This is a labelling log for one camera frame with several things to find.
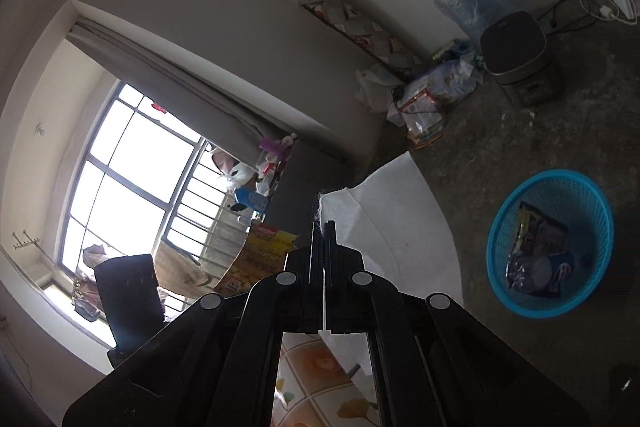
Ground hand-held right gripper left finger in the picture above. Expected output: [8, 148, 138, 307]
[62, 222, 326, 427]

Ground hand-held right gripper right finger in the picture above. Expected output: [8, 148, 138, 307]
[325, 221, 587, 427]

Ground white paper sheet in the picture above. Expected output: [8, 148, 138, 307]
[319, 152, 464, 379]

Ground blue plastic basket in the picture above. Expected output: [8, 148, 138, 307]
[486, 170, 615, 319]

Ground hanging clothes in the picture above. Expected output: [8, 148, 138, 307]
[70, 243, 108, 323]

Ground yellow snack bag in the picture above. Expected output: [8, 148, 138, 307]
[214, 223, 300, 298]

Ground blue plastic item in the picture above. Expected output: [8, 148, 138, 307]
[235, 188, 268, 212]

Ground dark grey cabinet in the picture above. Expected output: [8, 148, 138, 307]
[265, 139, 363, 253]

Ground barred window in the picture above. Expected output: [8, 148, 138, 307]
[55, 79, 261, 308]

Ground red snack packet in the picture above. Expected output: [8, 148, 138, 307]
[397, 88, 447, 150]

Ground white plastic bag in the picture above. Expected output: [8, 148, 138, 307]
[355, 64, 403, 115]

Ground dark yellow snack wrapper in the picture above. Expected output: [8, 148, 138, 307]
[506, 202, 569, 290]

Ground blue white snack packet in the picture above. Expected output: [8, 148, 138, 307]
[530, 251, 577, 297]

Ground grey curtain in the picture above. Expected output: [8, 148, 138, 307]
[67, 19, 296, 165]

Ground clear plastic bag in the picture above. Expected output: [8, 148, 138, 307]
[387, 57, 485, 128]

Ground patterned rolled mat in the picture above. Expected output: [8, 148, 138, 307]
[300, 0, 423, 82]

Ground grey rice cooker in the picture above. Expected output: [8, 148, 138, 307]
[480, 11, 562, 108]

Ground blue water jug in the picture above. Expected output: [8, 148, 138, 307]
[426, 0, 518, 55]

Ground wall coat hooks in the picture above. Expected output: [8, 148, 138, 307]
[11, 231, 43, 253]

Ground black power cable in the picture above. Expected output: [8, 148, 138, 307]
[539, 0, 601, 32]

